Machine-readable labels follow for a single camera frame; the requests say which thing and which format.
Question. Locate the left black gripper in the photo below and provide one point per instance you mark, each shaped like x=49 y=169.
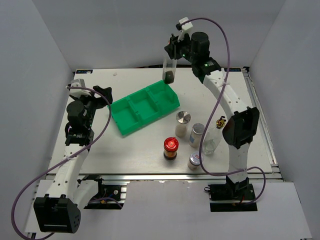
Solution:
x=100 y=102

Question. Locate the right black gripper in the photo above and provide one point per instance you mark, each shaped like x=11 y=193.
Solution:
x=172 y=49

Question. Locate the glass bottle with dark bottom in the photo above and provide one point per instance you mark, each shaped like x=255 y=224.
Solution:
x=168 y=69

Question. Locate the glass bottle gold black pourer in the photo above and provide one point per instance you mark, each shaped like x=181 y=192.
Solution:
x=213 y=136

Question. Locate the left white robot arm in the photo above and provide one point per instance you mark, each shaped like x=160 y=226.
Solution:
x=59 y=210

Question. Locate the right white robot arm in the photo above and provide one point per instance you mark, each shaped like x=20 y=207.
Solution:
x=242 y=120

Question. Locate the green three-compartment bin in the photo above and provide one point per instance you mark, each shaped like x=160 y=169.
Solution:
x=144 y=107

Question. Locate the left blue table label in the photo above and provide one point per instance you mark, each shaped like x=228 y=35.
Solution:
x=84 y=71

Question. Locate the blue table label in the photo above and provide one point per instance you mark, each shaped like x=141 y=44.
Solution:
x=84 y=71
x=232 y=69

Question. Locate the right blue table label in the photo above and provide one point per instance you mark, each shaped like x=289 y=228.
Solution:
x=232 y=69

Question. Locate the jar with flat silver lid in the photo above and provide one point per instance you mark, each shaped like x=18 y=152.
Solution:
x=183 y=119

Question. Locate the red lid dark sauce jar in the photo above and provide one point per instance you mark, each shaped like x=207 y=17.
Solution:
x=171 y=146

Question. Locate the blue label silver lid shaker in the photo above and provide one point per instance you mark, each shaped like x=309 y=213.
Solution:
x=196 y=134

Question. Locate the small red label spice jar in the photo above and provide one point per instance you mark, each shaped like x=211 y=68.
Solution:
x=194 y=161

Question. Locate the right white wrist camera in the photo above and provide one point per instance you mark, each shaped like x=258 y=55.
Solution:
x=183 y=26

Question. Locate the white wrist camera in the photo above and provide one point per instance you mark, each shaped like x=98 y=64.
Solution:
x=183 y=26
x=77 y=88

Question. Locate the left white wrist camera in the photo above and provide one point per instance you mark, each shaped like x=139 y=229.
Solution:
x=77 y=88

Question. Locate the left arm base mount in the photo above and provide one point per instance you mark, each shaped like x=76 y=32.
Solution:
x=108 y=197

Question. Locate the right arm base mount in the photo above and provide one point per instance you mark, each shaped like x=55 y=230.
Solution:
x=221 y=200

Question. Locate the front aluminium table rail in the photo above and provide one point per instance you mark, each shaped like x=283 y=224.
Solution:
x=187 y=177

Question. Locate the aluminium table rail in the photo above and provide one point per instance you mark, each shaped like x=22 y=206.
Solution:
x=275 y=170
x=187 y=177

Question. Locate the right aluminium table rail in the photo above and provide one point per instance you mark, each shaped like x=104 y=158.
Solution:
x=275 y=170

